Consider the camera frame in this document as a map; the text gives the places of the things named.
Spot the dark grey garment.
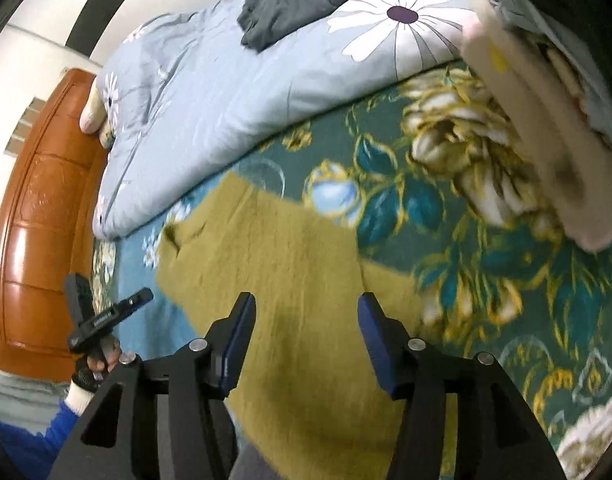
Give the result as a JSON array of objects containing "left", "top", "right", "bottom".
[{"left": 237, "top": 0, "right": 359, "bottom": 53}]

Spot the person's left hand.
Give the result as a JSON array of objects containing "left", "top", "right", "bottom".
[{"left": 70, "top": 337, "right": 123, "bottom": 394}]

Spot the wooden headboard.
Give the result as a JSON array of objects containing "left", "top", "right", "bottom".
[{"left": 0, "top": 69, "right": 112, "bottom": 383}]

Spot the person's left forearm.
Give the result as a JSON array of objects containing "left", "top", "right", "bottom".
[{"left": 0, "top": 381, "right": 96, "bottom": 480}]

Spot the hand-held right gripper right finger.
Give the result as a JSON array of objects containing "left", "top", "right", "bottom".
[{"left": 357, "top": 291, "right": 569, "bottom": 480}]

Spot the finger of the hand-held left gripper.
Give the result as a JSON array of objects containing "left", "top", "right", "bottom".
[
  {"left": 92, "top": 287, "right": 155, "bottom": 332},
  {"left": 63, "top": 273, "right": 95, "bottom": 330}
]

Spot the white wardrobe with black stripe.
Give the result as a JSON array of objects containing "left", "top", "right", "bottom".
[{"left": 1, "top": 0, "right": 247, "bottom": 68}]

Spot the olive green knit sweater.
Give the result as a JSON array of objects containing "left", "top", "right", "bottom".
[{"left": 156, "top": 172, "right": 459, "bottom": 480}]

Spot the cream pink folded garment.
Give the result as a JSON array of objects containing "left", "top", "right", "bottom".
[{"left": 461, "top": 0, "right": 612, "bottom": 253}]

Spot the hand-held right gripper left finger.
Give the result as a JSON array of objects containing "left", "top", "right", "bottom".
[{"left": 46, "top": 291, "right": 257, "bottom": 480}]

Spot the blue floral duvet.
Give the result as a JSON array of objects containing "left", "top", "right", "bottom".
[{"left": 93, "top": 0, "right": 492, "bottom": 241}]

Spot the pink white pillow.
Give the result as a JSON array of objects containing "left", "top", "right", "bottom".
[{"left": 78, "top": 85, "right": 110, "bottom": 135}]

